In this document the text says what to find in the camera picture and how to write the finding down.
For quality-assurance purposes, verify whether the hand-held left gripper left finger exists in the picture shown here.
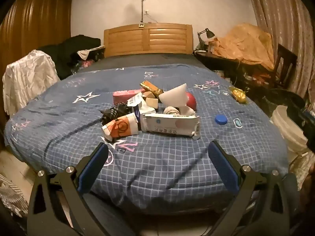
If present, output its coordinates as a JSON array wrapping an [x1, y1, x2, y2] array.
[[27, 142, 136, 236]]

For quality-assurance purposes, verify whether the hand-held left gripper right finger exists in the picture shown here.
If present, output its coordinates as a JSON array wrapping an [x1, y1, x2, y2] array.
[[208, 140, 300, 236]]

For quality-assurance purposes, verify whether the white plastic bucket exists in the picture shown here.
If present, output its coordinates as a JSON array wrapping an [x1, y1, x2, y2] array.
[[270, 105, 310, 163]]

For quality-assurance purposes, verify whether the black snack wrapper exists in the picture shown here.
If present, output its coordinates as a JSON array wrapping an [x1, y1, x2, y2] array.
[[100, 103, 132, 126]]

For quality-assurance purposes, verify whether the grey knitted cloth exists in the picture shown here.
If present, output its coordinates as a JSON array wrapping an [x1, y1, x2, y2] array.
[[163, 106, 181, 116]]

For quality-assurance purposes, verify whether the white foam sheet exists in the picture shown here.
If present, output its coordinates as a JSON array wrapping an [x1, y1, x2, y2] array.
[[159, 83, 189, 109]]

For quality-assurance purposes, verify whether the orange and white paper cup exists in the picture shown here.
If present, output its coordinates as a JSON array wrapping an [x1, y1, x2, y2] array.
[[101, 112, 139, 140]]

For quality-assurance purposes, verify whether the blue checked star blanket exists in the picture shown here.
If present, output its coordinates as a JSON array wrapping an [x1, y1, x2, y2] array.
[[4, 63, 289, 208]]

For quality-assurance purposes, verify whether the white paper carton package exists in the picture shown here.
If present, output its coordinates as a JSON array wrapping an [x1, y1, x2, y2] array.
[[141, 113, 201, 140]]

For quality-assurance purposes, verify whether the dark wooden chair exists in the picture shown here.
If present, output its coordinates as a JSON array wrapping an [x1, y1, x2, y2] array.
[[271, 44, 298, 89]]

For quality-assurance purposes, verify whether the gold foil wrapper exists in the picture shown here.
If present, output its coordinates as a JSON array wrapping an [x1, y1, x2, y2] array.
[[229, 86, 247, 103]]

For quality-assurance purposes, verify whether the red ball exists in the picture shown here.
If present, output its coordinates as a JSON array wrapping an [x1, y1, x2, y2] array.
[[185, 91, 197, 111]]

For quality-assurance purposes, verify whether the pink packet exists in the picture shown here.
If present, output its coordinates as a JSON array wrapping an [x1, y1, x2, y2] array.
[[113, 89, 143, 105]]

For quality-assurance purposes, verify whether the white crumpled wrapper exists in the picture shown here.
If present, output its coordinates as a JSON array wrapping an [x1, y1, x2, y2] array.
[[127, 93, 158, 118]]

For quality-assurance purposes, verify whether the striped white cloth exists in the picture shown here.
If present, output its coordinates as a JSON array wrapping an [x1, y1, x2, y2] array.
[[0, 173, 29, 218]]

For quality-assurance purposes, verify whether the gold snack packet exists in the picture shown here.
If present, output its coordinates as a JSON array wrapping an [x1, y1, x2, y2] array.
[[140, 81, 164, 96]]

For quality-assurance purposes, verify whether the orange cloth cover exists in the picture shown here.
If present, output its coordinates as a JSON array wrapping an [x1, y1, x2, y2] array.
[[209, 23, 275, 70]]

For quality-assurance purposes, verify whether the dark wooden desk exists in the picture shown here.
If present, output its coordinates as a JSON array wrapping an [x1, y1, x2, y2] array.
[[193, 50, 246, 79]]

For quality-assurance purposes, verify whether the white crumpled cloth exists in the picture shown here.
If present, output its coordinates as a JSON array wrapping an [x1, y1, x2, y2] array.
[[2, 50, 61, 116]]

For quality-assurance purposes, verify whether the beige patterned curtain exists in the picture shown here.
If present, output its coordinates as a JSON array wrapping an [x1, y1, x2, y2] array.
[[246, 0, 315, 104]]

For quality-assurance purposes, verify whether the grey bed mattress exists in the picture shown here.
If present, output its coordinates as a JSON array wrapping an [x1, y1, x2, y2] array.
[[78, 53, 205, 72]]

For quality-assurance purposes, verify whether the dark clothes pile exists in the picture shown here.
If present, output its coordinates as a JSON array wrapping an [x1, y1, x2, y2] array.
[[37, 35, 105, 79]]

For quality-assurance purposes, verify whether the wooden bed headboard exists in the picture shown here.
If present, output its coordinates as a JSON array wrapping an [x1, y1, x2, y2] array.
[[104, 23, 193, 58]]

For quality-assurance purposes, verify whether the black desk lamp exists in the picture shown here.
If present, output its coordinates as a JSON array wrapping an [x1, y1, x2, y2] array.
[[197, 28, 216, 52]]

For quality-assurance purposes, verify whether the brown wooden wardrobe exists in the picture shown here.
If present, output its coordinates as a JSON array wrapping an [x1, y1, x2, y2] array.
[[0, 0, 74, 84]]

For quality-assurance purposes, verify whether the metal pole stand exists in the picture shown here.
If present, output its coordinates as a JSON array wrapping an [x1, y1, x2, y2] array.
[[138, 0, 146, 28]]

